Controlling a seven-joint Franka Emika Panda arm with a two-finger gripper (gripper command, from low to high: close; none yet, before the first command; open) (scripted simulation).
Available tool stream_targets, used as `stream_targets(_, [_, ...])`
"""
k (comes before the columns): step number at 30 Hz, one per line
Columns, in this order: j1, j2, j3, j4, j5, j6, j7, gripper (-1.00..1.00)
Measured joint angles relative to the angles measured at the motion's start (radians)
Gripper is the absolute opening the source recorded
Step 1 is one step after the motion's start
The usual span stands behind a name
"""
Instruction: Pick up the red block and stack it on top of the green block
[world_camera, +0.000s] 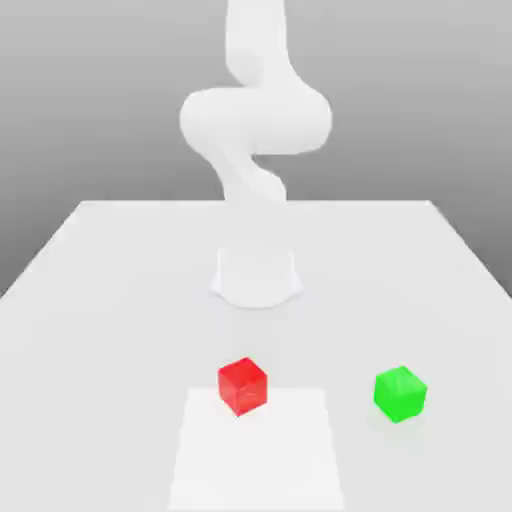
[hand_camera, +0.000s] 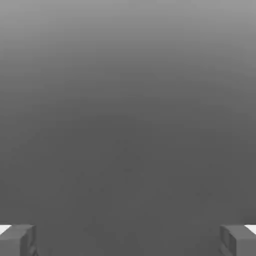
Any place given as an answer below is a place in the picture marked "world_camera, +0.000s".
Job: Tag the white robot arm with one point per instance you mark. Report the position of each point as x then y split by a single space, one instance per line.
256 120

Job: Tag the small red cube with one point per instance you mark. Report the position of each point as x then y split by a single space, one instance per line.
242 387

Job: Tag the small green cube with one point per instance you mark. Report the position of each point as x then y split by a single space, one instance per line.
400 395

